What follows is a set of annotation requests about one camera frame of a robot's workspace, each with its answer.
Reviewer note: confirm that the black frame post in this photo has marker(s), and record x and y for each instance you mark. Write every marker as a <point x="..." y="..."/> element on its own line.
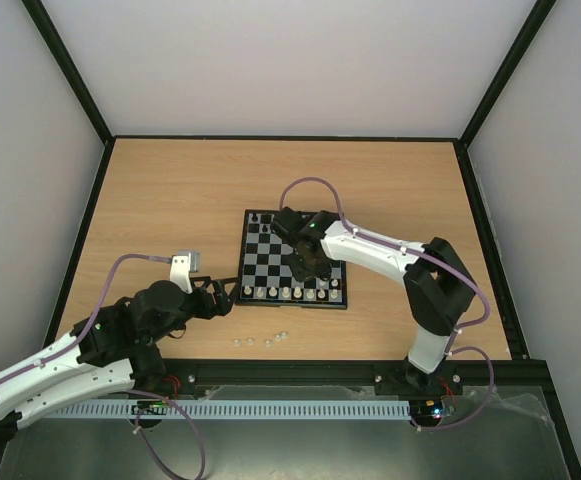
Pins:
<point x="60" y="53"/>
<point x="533" y="23"/>

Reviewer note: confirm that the clear plastic sheet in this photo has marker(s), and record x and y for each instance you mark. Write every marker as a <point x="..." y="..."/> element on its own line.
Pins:
<point x="527" y="401"/>

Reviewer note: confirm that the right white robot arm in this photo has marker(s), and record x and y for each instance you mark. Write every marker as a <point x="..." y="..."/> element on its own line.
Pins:
<point x="437" y="284"/>

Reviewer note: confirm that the black right frame rail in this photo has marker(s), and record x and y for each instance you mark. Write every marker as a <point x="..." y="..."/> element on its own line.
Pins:
<point x="491" y="252"/>

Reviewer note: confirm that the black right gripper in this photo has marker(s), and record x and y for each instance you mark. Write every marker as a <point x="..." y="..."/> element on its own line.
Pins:
<point x="305" y="263"/>

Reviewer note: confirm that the black frame post back left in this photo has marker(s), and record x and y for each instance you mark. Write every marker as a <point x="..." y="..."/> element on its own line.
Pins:
<point x="60" y="53"/>

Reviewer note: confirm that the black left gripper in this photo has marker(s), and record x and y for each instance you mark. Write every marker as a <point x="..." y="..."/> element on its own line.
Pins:
<point x="223" y="306"/>

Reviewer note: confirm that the black frame rail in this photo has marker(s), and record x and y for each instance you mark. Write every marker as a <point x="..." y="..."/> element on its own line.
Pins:
<point x="491" y="252"/>
<point x="280" y="372"/>
<point x="81" y="237"/>

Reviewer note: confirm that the black front frame rail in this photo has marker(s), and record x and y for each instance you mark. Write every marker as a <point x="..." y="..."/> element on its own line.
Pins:
<point x="280" y="372"/>

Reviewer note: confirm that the black silver chess board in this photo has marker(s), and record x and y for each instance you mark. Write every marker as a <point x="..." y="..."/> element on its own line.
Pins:
<point x="262" y="264"/>

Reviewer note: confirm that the black frame post back right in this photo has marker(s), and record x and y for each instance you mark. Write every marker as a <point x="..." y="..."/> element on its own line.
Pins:
<point x="533" y="23"/>

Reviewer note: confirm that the black left frame rail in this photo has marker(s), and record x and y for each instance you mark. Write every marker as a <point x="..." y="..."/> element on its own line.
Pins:
<point x="81" y="237"/>

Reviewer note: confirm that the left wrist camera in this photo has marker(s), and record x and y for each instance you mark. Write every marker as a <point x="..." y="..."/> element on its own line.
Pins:
<point x="183" y="264"/>

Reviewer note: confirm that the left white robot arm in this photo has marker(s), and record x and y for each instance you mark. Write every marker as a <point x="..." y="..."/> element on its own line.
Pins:
<point x="113" y="353"/>

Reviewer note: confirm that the white slotted cable duct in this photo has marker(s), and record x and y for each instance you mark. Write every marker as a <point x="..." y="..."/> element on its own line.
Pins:
<point x="392" y="410"/>

